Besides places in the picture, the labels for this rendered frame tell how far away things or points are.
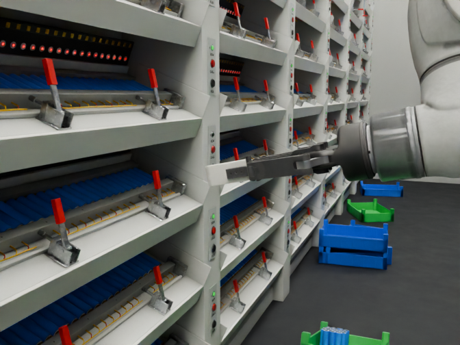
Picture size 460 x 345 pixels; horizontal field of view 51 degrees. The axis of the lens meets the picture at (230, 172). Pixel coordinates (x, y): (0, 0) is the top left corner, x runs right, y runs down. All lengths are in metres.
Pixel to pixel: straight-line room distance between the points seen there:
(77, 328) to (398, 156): 0.57
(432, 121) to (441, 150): 0.03
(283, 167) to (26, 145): 0.32
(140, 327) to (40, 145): 0.43
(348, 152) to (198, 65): 0.52
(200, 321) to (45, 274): 0.55
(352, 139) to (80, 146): 0.37
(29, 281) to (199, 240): 0.51
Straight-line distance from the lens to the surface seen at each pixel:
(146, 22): 0.87
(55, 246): 0.72
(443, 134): 0.59
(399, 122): 0.61
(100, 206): 0.85
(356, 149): 0.61
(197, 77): 1.04
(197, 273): 1.12
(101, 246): 0.78
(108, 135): 0.76
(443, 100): 0.61
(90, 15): 0.75
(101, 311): 0.91
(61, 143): 0.68
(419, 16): 0.68
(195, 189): 1.06
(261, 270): 1.66
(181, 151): 1.07
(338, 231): 2.43
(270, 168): 0.63
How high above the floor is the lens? 0.76
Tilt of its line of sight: 9 degrees down
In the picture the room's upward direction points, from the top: straight up
